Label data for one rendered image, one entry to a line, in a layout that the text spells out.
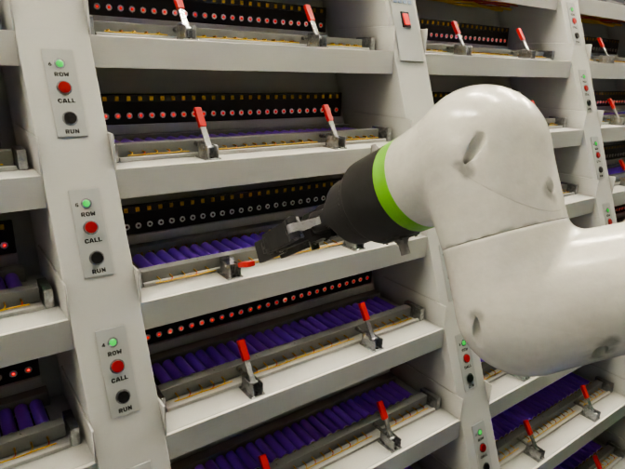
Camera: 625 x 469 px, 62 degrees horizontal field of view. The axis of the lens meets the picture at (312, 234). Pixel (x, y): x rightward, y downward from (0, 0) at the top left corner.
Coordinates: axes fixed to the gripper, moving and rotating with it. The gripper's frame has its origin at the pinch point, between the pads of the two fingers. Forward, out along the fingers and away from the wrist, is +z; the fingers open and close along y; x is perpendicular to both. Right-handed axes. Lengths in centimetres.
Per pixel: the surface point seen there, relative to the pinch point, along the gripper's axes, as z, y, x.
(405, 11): 8, 50, 45
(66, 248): 14.6, -24.0, 7.1
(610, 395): 28, 112, -59
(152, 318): 17.4, -14.1, -4.8
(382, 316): 24.2, 34.0, -16.0
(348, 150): 13.0, 27.9, 16.9
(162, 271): 19.9, -10.3, 2.2
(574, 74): 10, 115, 32
